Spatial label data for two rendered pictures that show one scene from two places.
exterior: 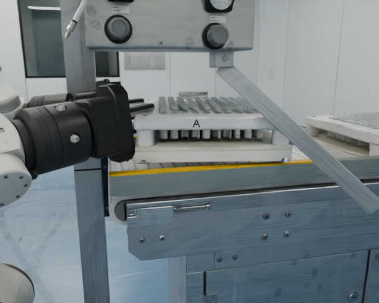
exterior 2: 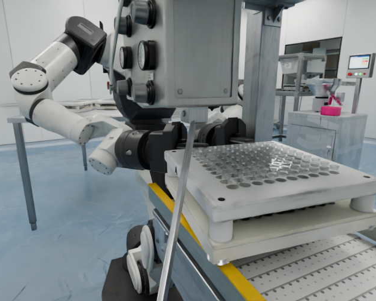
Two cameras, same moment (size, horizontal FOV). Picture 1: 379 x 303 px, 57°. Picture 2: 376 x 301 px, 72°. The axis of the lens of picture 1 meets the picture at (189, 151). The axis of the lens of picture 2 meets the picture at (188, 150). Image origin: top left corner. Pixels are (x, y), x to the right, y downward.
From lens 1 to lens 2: 61 cm
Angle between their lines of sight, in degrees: 75
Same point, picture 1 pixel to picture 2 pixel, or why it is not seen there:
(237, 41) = (159, 98)
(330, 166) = (160, 292)
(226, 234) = (185, 290)
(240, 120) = (188, 183)
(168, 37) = not seen: hidden behind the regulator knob
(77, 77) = (247, 113)
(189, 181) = (168, 217)
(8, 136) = (110, 142)
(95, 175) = not seen: hidden behind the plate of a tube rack
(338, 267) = not seen: outside the picture
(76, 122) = (132, 143)
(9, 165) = (96, 154)
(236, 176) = (187, 239)
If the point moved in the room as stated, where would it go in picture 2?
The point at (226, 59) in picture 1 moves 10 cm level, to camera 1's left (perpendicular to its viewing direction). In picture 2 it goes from (182, 114) to (171, 108)
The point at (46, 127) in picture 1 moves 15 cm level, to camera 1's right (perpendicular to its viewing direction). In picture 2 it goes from (120, 142) to (116, 161)
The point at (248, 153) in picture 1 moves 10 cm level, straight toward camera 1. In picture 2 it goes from (193, 222) to (117, 224)
